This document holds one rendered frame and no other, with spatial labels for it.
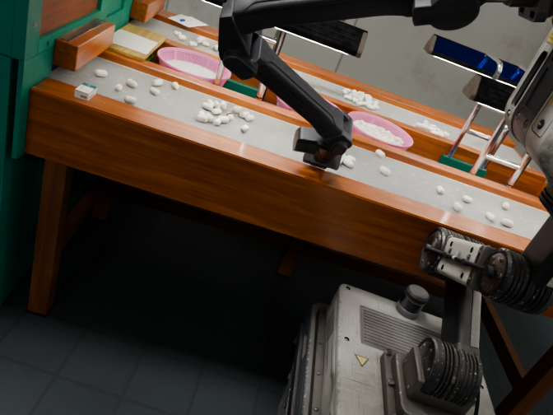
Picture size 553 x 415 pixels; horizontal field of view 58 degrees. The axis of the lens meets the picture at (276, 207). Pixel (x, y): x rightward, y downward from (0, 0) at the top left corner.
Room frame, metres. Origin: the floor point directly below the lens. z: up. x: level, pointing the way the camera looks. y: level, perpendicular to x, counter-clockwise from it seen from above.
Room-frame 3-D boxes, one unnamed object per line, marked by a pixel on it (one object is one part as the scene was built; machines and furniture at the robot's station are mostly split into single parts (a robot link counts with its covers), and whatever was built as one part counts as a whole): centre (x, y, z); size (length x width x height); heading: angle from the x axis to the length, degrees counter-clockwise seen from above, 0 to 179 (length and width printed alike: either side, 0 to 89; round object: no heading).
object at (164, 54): (1.72, 0.46, 0.72); 0.27 x 0.27 x 0.10
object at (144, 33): (1.69, 0.68, 0.77); 0.33 x 0.15 x 0.01; 9
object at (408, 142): (1.83, -0.25, 0.72); 0.27 x 0.27 x 0.10
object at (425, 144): (1.97, -0.11, 0.71); 1.81 x 0.06 x 0.11; 99
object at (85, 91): (1.15, 0.56, 0.77); 0.06 x 0.04 x 0.02; 9
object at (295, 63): (2.36, -0.05, 0.67); 1.81 x 0.12 x 0.19; 99
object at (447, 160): (2.09, -0.64, 0.90); 0.20 x 0.19 x 0.45; 99
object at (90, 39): (1.34, 0.68, 0.83); 0.30 x 0.06 x 0.07; 9
